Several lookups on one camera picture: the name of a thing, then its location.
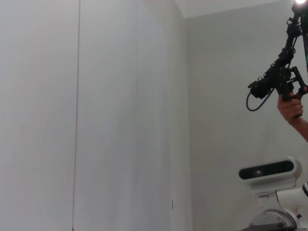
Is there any person's hand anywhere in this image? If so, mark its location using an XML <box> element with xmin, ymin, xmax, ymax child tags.
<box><xmin>277</xmin><ymin>95</ymin><xmax>304</xmax><ymax>126</ymax></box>

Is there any person's forearm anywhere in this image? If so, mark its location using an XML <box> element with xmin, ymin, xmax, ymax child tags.
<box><xmin>288</xmin><ymin>115</ymin><xmax>308</xmax><ymax>143</ymax></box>

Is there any black rig cable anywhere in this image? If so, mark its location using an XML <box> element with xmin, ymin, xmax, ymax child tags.
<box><xmin>245</xmin><ymin>88</ymin><xmax>273</xmax><ymax>112</ymax></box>

